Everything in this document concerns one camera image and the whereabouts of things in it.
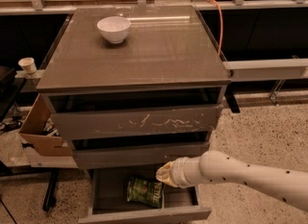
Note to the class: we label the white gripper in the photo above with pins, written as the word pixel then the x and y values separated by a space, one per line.
pixel 177 172

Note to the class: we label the green jalapeno chip bag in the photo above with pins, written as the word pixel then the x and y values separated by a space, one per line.
pixel 148 192

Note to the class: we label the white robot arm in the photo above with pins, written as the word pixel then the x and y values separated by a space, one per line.
pixel 214 167

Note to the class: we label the grey middle drawer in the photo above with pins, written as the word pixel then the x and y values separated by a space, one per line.
pixel 140 150

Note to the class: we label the grey drawer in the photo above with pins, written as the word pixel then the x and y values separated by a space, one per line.
pixel 140 150
pixel 109 203
pixel 130 114

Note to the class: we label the grey top drawer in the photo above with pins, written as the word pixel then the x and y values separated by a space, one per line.
pixel 130 114

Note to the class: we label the grey bottom drawer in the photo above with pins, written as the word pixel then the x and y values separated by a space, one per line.
pixel 109 203

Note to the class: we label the grey drawer cabinet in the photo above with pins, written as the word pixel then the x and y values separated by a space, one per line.
pixel 167 48

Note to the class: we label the black stand leg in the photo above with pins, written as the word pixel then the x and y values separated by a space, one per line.
pixel 50 199

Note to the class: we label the brown cardboard box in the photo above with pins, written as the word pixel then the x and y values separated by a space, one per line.
pixel 34 133

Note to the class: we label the white ceramic bowl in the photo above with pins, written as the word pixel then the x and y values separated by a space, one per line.
pixel 114 29

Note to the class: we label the white paper cup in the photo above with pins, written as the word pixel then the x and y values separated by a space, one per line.
pixel 28 65

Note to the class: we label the grey metal rail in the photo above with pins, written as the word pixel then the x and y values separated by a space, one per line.
pixel 265 70

